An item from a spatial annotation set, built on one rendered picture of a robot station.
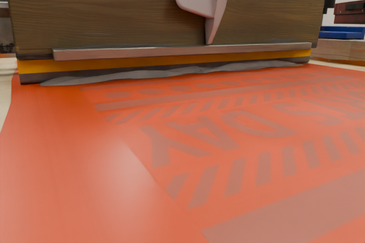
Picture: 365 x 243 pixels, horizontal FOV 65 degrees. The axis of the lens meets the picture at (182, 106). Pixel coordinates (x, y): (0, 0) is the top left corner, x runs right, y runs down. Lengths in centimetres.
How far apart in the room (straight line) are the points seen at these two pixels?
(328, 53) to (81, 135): 45
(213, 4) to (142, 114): 18
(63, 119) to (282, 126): 14
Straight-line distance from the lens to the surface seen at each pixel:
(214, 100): 23
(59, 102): 24
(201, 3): 33
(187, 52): 33
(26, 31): 29
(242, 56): 40
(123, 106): 21
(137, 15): 31
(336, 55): 53
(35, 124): 19
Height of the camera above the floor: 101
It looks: 16 degrees down
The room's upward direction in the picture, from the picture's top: 1 degrees clockwise
